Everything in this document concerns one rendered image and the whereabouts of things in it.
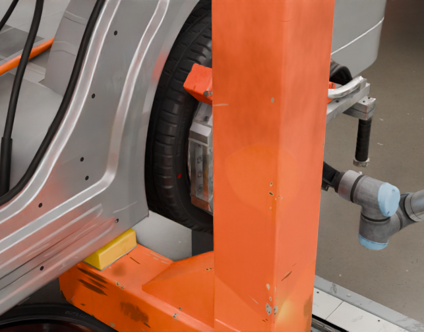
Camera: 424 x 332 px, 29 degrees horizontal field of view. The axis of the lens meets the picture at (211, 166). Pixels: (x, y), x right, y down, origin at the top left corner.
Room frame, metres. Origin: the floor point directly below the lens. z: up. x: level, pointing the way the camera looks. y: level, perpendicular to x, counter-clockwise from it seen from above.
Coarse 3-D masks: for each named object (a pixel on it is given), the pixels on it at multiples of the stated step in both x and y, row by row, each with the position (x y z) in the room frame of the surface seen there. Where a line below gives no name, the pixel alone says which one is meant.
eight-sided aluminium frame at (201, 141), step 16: (208, 112) 1.87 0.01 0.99; (192, 128) 1.83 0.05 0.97; (208, 128) 1.81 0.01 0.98; (192, 144) 1.83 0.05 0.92; (208, 144) 1.80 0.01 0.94; (192, 160) 1.83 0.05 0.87; (208, 160) 1.80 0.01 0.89; (192, 176) 1.83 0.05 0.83; (208, 176) 1.80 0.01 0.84; (192, 192) 1.83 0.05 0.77; (208, 192) 1.80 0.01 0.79; (208, 208) 1.80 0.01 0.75
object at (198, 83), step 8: (192, 72) 1.86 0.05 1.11; (200, 72) 1.84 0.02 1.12; (208, 72) 1.83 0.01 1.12; (192, 80) 1.84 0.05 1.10; (200, 80) 1.83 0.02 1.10; (208, 80) 1.82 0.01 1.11; (184, 88) 1.84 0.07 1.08; (192, 88) 1.82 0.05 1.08; (200, 88) 1.81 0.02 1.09; (208, 88) 1.80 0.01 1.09; (200, 96) 1.82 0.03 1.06; (208, 96) 1.80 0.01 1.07; (208, 104) 1.86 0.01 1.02
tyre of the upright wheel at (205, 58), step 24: (192, 24) 2.04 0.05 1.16; (192, 48) 1.96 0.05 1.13; (168, 72) 1.92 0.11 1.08; (168, 96) 1.87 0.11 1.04; (192, 96) 1.88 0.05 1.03; (168, 120) 1.84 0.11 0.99; (168, 144) 1.82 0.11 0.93; (144, 168) 1.86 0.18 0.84; (168, 168) 1.81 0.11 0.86; (168, 192) 1.82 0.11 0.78; (168, 216) 1.89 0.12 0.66; (192, 216) 1.88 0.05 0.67
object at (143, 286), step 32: (128, 256) 1.68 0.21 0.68; (160, 256) 1.68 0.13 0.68; (192, 256) 1.60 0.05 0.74; (64, 288) 1.69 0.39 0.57; (96, 288) 1.61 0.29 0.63; (128, 288) 1.56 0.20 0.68; (160, 288) 1.51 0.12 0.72; (192, 288) 1.45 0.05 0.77; (128, 320) 1.55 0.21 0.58; (160, 320) 1.48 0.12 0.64; (192, 320) 1.44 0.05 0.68
